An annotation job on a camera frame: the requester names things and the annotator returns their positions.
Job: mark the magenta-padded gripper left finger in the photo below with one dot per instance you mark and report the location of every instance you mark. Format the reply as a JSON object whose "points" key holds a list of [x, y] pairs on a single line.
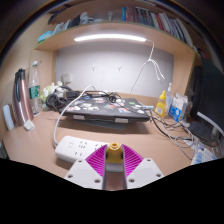
{"points": [[81, 170]]}

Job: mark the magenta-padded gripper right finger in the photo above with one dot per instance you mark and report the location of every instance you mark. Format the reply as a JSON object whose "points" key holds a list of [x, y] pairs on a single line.
{"points": [[143, 168]]}

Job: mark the yellow charger block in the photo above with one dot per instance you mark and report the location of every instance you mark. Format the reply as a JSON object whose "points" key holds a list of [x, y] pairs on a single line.
{"points": [[114, 155]]}

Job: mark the white power strip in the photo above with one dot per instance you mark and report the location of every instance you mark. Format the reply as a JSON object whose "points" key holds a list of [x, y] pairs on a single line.
{"points": [[71, 146]]}

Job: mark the yellow squeeze bottle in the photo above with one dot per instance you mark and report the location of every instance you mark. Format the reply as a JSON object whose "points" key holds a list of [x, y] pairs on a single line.
{"points": [[160, 106]]}

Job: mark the black sticker-covered laptop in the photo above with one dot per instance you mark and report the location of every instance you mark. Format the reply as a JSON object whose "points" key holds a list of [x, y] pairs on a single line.
{"points": [[105, 108]]}

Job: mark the black pouch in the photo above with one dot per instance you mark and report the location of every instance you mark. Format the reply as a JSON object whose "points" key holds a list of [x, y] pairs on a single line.
{"points": [[200, 130]]}

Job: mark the small white adapter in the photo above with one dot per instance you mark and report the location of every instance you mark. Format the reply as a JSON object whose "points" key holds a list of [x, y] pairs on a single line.
{"points": [[29, 125]]}

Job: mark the blue and white box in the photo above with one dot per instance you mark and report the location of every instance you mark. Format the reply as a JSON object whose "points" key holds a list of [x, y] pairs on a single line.
{"points": [[177, 108]]}

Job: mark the clear pump bottle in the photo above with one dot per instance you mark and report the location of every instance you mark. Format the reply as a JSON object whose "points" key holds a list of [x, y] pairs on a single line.
{"points": [[169, 96]]}

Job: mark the black headphones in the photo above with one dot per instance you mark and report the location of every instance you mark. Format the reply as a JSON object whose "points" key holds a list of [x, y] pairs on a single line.
{"points": [[55, 98]]}

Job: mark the white flower bunch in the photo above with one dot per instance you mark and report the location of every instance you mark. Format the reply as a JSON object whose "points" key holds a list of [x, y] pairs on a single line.
{"points": [[48, 90]]}

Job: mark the white rounded case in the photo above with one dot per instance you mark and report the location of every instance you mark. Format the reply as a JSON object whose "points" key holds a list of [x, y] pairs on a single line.
{"points": [[8, 117]]}

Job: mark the pink thermos flask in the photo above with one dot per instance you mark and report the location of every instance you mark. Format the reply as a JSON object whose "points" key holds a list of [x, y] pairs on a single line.
{"points": [[22, 100]]}

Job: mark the clear green-label water bottle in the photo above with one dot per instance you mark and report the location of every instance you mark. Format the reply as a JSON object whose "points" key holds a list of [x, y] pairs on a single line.
{"points": [[34, 90]]}

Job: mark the black monitor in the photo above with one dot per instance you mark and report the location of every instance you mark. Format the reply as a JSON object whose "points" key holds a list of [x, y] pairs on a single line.
{"points": [[211, 96]]}

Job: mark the white LED light bar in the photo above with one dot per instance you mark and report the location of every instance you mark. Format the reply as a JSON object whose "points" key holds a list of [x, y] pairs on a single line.
{"points": [[110, 37]]}

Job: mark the white wall socket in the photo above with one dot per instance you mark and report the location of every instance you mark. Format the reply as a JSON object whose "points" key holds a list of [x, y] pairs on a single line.
{"points": [[67, 77]]}

